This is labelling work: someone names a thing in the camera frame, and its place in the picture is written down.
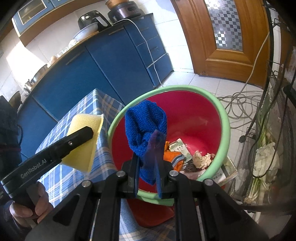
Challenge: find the yellow sponge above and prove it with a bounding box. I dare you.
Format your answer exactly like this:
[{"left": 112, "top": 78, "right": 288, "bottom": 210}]
[{"left": 61, "top": 113, "right": 104, "bottom": 173}]

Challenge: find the steel wool scrubber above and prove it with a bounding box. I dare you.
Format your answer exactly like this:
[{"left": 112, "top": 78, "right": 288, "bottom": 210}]
[{"left": 184, "top": 160, "right": 199, "bottom": 173}]

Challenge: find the cream paper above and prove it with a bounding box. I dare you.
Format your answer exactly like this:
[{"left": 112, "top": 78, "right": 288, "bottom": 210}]
[{"left": 192, "top": 151, "right": 215, "bottom": 170}]

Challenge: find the teal medicine box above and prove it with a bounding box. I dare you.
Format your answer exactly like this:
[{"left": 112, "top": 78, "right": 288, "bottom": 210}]
[{"left": 169, "top": 138, "right": 192, "bottom": 161}]

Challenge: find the blue knitted cloth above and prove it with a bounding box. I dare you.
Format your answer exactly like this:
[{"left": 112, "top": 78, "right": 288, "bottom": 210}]
[{"left": 125, "top": 100, "right": 168, "bottom": 185}]

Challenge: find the blue kitchen cabinet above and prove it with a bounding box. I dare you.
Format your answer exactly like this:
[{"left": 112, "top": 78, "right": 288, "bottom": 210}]
[{"left": 18, "top": 14, "right": 173, "bottom": 160}]

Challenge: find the person's left hand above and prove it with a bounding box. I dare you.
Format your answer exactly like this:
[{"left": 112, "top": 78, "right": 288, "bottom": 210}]
[{"left": 10, "top": 182, "right": 54, "bottom": 228}]

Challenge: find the blue plaid tablecloth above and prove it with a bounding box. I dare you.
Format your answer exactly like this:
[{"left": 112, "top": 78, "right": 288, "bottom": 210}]
[{"left": 37, "top": 89, "right": 175, "bottom": 240}]

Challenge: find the orange cloth in basin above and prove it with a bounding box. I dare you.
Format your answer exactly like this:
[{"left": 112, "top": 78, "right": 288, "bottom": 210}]
[{"left": 164, "top": 141, "right": 186, "bottom": 172}]

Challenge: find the steel kettle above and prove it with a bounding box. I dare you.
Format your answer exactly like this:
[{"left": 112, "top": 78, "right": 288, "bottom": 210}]
[{"left": 23, "top": 80, "right": 33, "bottom": 94}]

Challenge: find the steel basin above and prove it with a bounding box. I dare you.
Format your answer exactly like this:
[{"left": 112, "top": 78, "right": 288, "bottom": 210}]
[{"left": 31, "top": 64, "right": 48, "bottom": 84}]

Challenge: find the red basin green rim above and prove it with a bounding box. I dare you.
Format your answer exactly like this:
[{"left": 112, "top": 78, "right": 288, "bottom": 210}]
[{"left": 107, "top": 85, "right": 231, "bottom": 207}]

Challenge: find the white plastic bag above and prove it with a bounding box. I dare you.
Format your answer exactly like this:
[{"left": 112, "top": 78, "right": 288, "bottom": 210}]
[{"left": 253, "top": 142, "right": 280, "bottom": 177}]

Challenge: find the white enamel bowl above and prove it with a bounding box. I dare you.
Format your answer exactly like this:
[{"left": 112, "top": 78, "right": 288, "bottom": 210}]
[{"left": 73, "top": 23, "right": 98, "bottom": 42}]

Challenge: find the black air fryer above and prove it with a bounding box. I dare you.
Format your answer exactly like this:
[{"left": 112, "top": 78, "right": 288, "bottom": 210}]
[{"left": 78, "top": 10, "right": 111, "bottom": 32}]

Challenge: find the dark rice cooker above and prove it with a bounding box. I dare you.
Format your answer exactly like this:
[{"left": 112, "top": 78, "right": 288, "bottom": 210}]
[{"left": 105, "top": 0, "right": 144, "bottom": 23}]

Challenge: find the wooden door glass panel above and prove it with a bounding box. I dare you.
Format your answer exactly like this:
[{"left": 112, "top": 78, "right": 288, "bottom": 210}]
[{"left": 172, "top": 0, "right": 270, "bottom": 87}]

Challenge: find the black wire rack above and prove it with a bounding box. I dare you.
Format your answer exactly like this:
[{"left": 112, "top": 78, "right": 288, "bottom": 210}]
[{"left": 231, "top": 1, "right": 295, "bottom": 218}]

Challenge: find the white power cable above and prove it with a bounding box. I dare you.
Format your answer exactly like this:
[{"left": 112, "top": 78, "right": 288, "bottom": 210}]
[{"left": 112, "top": 18, "right": 164, "bottom": 88}]

